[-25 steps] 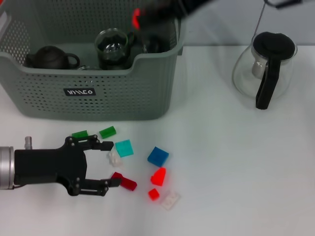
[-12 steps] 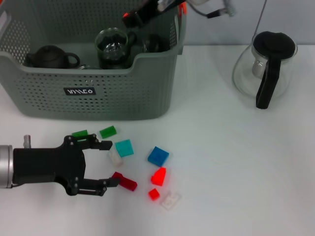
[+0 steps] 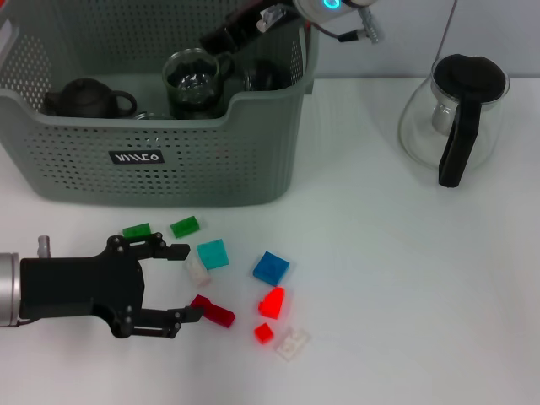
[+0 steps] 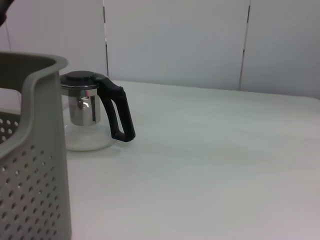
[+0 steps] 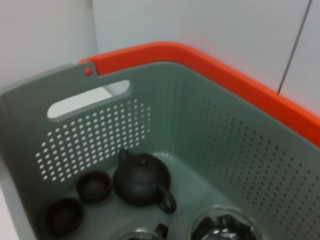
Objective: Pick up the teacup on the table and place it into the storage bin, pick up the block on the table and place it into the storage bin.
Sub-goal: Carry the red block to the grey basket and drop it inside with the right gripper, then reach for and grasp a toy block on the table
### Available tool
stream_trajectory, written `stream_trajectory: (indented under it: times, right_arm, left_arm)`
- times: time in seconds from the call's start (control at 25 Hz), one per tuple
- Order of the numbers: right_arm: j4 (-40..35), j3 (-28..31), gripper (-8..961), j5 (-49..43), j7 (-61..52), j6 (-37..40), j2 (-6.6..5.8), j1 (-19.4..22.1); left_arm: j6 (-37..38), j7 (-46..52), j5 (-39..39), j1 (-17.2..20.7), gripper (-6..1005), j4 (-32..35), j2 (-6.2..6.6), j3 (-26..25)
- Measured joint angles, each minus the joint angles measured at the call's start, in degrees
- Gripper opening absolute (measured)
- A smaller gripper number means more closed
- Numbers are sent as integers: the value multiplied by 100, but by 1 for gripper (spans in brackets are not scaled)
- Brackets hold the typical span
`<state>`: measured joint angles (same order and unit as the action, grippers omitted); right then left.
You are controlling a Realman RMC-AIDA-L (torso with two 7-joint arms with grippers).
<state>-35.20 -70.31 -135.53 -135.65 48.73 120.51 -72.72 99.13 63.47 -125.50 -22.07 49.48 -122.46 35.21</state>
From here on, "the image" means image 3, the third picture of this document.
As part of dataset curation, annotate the dark clay teapot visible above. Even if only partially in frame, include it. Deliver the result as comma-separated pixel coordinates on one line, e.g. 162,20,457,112
41,78,139,119

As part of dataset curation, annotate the white flat toy plate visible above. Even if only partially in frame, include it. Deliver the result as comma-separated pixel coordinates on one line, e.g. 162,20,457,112
273,327,310,362

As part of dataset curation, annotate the white studded toy brick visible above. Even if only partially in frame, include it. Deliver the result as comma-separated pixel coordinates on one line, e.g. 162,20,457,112
183,256,212,289

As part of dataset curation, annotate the blue square toy brick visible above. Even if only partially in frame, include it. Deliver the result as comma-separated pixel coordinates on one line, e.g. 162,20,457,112
251,251,291,285

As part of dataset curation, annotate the dark red long brick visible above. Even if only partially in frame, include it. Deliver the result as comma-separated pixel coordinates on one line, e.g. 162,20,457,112
189,294,236,329

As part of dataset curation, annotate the small red cube brick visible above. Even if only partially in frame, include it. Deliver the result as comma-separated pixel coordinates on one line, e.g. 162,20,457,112
253,322,274,345

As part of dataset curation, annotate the cyan sloped toy brick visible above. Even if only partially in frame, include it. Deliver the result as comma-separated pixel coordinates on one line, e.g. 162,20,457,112
196,239,231,271

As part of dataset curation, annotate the glass teapot with black handle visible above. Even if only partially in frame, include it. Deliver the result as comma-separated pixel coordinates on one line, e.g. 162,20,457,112
397,53,511,189

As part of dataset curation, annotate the red sloped toy brick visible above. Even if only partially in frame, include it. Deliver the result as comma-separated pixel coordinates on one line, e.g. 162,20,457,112
256,286,286,318

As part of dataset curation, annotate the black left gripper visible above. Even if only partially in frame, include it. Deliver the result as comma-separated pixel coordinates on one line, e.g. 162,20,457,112
19,232,205,339

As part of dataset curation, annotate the grey perforated plastic storage bin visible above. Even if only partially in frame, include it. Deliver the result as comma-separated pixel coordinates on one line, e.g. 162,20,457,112
0,0,321,208

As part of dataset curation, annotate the green toy brick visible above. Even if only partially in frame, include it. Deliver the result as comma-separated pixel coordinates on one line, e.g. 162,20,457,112
170,215,200,240
121,222,152,241

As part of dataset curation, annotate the right arm cable with plug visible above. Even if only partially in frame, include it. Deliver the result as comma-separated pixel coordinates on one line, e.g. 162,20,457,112
256,6,381,46

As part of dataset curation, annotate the glass teacup with black holder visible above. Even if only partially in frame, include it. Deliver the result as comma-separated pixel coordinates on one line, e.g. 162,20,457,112
168,99,227,122
162,48,235,102
133,110,170,122
242,58,284,93

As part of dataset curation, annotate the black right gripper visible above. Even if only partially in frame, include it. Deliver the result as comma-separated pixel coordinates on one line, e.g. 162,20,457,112
200,0,305,56

